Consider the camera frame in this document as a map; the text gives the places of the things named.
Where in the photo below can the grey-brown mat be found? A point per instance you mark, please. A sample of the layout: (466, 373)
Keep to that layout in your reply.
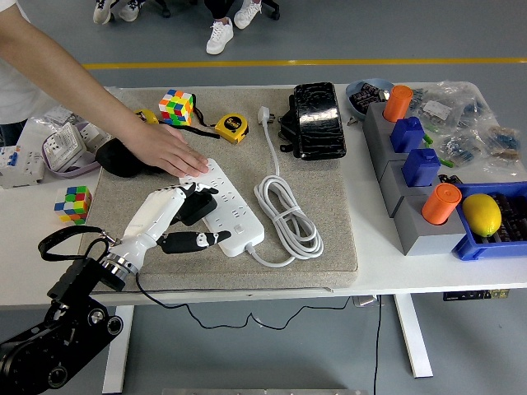
(321, 226)

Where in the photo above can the black parts in bin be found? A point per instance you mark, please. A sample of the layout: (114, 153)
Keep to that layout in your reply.
(514, 214)

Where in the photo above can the person's forearm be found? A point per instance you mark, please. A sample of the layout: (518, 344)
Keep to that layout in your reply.
(70, 86)

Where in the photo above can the yellow tape measure 5m print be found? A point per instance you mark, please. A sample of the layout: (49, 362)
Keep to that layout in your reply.
(231, 128)

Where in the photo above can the black table control panel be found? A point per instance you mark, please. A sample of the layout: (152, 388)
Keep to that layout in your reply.
(473, 295)

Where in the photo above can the small green peg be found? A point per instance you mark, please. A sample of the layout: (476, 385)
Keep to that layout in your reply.
(446, 162)
(428, 138)

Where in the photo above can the blue plastic bin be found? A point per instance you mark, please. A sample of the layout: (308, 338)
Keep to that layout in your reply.
(473, 247)

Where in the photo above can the yellow tape measure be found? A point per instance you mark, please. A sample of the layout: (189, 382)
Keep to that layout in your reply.
(147, 116)

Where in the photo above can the seated person's leg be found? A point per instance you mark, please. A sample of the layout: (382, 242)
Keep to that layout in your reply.
(218, 9)

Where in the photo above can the person's hand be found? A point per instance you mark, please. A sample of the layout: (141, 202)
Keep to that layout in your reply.
(164, 148)

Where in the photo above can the white grey sneaker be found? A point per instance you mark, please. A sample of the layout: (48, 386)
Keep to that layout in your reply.
(131, 10)
(102, 12)

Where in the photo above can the small metal clip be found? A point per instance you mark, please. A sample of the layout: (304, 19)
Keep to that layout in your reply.
(351, 120)

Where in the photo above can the orange cylinder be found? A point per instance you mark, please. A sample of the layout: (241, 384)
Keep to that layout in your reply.
(397, 103)
(440, 205)

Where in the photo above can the blue square block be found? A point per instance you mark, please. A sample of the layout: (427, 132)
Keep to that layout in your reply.
(407, 136)
(420, 168)

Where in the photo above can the light blue bowl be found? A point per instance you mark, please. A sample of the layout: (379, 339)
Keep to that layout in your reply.
(351, 88)

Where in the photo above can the small white wall socket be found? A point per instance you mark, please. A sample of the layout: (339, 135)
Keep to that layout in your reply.
(92, 136)

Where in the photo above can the yellow lemon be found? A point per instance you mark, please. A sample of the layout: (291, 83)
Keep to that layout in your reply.
(481, 215)

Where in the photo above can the clear bag blue parts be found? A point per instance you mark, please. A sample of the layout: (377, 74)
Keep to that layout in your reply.
(471, 109)
(459, 150)
(500, 138)

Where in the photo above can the black parts in bowl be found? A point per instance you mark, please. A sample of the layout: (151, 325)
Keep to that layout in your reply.
(362, 98)

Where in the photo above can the person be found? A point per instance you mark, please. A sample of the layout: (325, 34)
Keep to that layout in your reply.
(20, 98)

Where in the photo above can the grey socket block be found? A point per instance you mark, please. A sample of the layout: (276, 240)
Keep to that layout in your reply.
(374, 123)
(428, 243)
(385, 156)
(391, 193)

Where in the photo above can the white circuit breaker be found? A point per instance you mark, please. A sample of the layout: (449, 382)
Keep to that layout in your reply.
(20, 164)

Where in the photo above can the purple tray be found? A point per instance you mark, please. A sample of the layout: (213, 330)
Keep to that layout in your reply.
(78, 170)

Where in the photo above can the white power strip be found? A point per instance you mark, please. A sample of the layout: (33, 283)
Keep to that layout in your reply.
(239, 230)

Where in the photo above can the black cloth pouch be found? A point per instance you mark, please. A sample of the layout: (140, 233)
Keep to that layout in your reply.
(117, 162)

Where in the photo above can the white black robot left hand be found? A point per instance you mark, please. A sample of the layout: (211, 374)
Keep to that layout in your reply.
(152, 214)

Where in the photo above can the small colourful puzzle cube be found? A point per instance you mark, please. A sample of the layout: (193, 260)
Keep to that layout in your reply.
(73, 203)

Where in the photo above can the metal table bracket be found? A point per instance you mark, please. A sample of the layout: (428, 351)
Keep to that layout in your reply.
(366, 301)

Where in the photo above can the glossy black case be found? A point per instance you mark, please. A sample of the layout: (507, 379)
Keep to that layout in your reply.
(320, 119)

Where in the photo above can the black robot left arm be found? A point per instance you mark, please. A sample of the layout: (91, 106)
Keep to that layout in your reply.
(53, 337)

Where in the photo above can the clear bag white label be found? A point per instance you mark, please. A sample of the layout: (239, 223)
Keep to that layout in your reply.
(436, 109)

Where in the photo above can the large white wall socket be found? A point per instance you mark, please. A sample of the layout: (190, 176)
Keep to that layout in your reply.
(62, 144)

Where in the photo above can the large colourful puzzle cube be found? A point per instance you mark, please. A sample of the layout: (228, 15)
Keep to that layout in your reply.
(176, 107)

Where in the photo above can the clear bag metal parts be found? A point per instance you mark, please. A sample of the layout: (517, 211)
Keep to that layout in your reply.
(62, 116)

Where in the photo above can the black chair base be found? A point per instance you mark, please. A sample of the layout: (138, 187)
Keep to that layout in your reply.
(162, 8)
(269, 9)

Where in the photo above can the white table leg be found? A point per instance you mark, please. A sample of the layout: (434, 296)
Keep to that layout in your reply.
(413, 337)
(117, 349)

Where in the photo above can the loose black parts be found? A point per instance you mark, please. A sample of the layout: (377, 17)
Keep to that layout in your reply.
(449, 179)

